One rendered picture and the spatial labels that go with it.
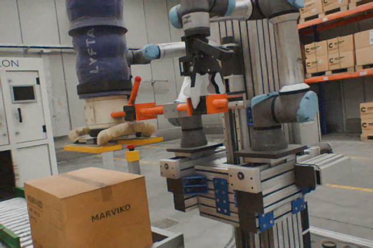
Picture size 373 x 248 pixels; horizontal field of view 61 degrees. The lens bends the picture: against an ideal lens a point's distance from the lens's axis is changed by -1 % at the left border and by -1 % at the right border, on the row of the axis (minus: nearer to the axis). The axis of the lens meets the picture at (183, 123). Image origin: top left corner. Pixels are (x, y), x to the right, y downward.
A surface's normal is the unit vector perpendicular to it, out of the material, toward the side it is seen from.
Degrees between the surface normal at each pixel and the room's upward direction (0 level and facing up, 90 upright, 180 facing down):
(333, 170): 90
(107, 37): 68
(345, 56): 89
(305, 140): 90
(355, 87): 90
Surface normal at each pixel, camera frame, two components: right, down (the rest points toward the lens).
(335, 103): -0.77, 0.12
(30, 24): 0.62, -0.03
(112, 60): 0.45, -0.28
